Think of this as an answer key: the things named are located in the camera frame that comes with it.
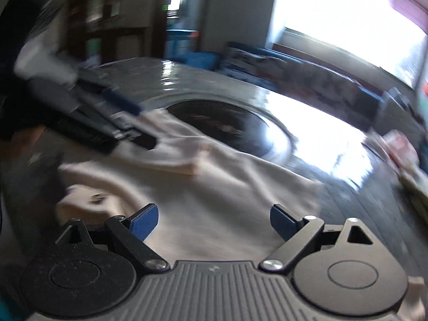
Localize folded yellowish clothes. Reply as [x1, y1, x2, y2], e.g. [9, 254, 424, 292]
[399, 165, 427, 222]

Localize blue plastic bin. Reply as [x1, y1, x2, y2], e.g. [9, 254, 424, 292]
[164, 29, 200, 59]

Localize pink plastic bag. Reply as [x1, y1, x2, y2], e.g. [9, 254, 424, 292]
[364, 130, 419, 170]

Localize cream white garment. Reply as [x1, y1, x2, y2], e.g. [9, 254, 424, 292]
[58, 109, 322, 262]

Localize butterfly pattern cushion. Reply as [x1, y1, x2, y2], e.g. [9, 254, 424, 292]
[216, 46, 289, 89]
[275, 59, 381, 131]

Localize dark wooden cabinet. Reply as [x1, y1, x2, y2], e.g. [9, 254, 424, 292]
[65, 0, 152, 65]

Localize round black table inset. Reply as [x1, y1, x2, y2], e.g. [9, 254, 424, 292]
[166, 99, 295, 164]

